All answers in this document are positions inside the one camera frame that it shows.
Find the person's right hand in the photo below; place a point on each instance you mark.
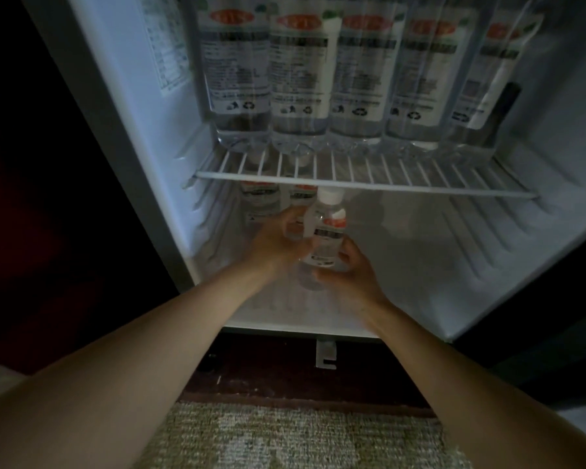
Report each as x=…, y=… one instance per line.
x=356, y=283

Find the person's left hand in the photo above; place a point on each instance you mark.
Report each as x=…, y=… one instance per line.
x=273, y=246

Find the person's left thumb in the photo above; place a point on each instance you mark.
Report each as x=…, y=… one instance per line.
x=303, y=249

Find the person's right thumb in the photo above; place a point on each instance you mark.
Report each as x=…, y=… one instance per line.
x=328, y=275

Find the small clear bottle white cap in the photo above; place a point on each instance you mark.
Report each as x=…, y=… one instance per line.
x=328, y=234

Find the person's left forearm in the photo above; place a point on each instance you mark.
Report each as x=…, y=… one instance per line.
x=127, y=376

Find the person's right forearm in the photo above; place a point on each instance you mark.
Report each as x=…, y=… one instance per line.
x=473, y=390

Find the clear water bottle red label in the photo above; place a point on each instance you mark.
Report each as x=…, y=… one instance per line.
x=488, y=68
x=299, y=73
x=364, y=68
x=260, y=202
x=422, y=78
x=234, y=68
x=300, y=196

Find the white mini fridge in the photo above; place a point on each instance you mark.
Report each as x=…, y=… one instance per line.
x=469, y=258

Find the beige woven rug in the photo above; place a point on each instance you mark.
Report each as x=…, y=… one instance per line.
x=298, y=437

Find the white printed fridge sticker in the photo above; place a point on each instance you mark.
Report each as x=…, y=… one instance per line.
x=165, y=43

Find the white metal hinge bracket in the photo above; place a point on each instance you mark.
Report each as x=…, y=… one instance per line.
x=325, y=355

